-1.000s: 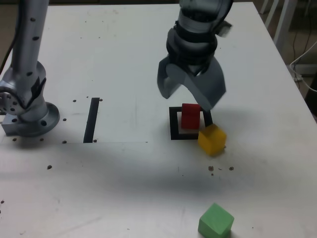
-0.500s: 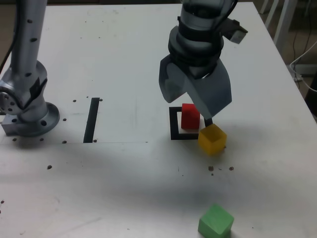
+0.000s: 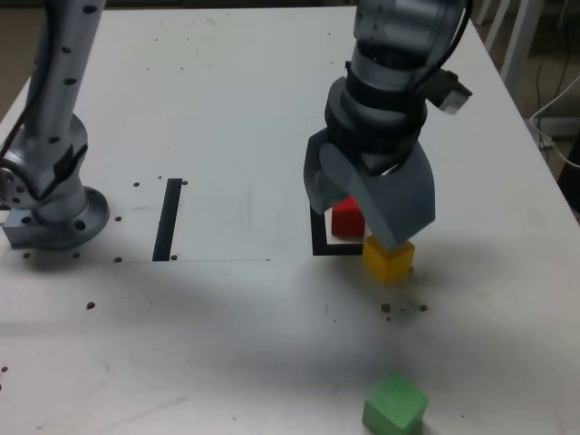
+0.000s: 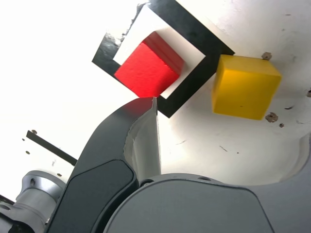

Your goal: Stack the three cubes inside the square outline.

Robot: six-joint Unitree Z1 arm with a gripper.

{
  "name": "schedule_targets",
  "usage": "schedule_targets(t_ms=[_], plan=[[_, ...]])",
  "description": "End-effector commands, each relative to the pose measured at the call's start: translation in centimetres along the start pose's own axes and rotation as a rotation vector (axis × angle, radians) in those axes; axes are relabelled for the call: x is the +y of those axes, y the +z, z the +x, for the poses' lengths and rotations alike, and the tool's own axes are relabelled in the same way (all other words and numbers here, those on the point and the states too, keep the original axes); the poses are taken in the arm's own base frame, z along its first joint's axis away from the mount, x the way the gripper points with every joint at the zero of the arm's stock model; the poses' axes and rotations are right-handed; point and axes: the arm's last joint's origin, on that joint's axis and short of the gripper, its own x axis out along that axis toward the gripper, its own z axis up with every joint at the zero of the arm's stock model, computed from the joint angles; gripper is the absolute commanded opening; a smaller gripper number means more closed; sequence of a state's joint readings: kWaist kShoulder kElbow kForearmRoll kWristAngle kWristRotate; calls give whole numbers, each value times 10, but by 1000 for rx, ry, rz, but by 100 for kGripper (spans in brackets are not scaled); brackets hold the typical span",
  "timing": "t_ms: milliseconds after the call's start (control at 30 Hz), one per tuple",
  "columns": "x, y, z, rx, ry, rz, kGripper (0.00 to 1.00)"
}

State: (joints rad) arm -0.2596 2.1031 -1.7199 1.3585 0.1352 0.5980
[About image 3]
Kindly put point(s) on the green cube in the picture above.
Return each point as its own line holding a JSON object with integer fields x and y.
{"x": 392, "y": 403}

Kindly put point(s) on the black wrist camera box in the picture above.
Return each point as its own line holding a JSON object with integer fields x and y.
{"x": 451, "y": 93}

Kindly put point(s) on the yellow cube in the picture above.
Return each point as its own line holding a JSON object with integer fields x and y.
{"x": 385, "y": 267}

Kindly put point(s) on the red cube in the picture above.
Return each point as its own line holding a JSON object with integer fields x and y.
{"x": 346, "y": 222}

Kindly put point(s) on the white furniture leg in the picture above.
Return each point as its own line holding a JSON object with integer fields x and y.
{"x": 496, "y": 22}
{"x": 519, "y": 36}

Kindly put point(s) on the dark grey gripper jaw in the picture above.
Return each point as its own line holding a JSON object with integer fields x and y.
{"x": 312, "y": 181}

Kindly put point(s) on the black tape strip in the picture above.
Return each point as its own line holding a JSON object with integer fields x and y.
{"x": 167, "y": 222}

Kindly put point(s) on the black tape square outline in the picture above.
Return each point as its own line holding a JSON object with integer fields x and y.
{"x": 317, "y": 244}

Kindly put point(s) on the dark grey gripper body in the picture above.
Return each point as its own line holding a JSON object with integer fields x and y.
{"x": 383, "y": 164}

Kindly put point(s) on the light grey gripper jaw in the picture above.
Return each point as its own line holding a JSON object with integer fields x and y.
{"x": 399, "y": 208}

